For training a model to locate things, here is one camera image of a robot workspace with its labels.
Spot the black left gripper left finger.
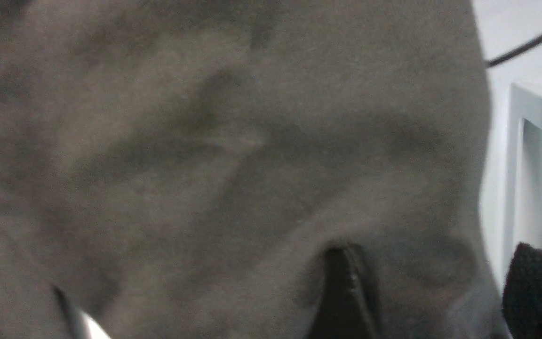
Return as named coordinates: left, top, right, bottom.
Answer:
left=307, top=244, right=379, bottom=339

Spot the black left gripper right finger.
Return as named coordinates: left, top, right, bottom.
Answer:
left=502, top=242, right=542, bottom=339

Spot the white table frame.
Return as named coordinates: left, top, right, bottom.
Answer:
left=501, top=83, right=542, bottom=275

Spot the gray long sleeve shirt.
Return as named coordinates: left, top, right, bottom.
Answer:
left=0, top=0, right=506, bottom=339

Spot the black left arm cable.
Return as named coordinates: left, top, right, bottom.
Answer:
left=486, top=16, right=542, bottom=68

